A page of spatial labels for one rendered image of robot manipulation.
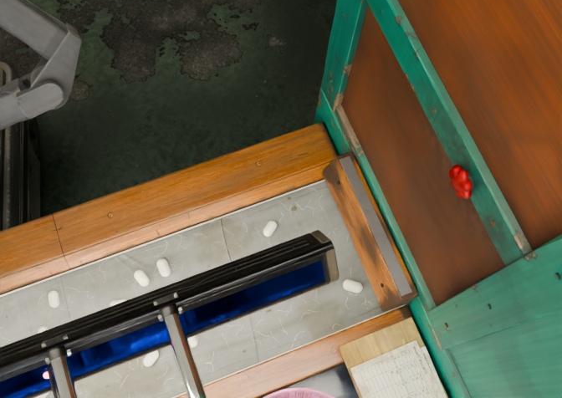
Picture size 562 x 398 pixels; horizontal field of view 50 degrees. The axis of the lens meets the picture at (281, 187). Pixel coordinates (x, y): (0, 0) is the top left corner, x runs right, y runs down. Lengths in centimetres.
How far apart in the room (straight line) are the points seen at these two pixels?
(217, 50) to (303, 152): 109
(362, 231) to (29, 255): 64
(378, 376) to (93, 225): 62
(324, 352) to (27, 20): 76
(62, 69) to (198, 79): 125
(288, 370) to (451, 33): 69
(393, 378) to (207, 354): 35
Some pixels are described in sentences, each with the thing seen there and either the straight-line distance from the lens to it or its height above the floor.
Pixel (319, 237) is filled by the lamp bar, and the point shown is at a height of 109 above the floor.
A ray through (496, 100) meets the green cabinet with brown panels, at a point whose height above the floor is 135.
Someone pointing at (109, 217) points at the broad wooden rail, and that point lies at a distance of 125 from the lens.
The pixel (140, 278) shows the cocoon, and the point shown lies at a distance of 121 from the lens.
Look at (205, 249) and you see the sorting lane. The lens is 122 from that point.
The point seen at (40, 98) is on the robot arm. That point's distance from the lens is 102.
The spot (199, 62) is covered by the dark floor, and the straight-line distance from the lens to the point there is 227.
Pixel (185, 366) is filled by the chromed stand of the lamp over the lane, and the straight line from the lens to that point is 81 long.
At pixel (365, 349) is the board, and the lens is 116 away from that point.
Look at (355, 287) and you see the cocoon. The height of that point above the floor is 76.
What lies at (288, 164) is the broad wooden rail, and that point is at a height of 76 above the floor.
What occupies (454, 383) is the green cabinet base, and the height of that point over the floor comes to 82.
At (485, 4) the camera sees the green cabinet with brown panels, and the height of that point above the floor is 142.
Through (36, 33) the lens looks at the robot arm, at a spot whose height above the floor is 112.
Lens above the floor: 192
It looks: 70 degrees down
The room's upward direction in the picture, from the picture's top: 5 degrees clockwise
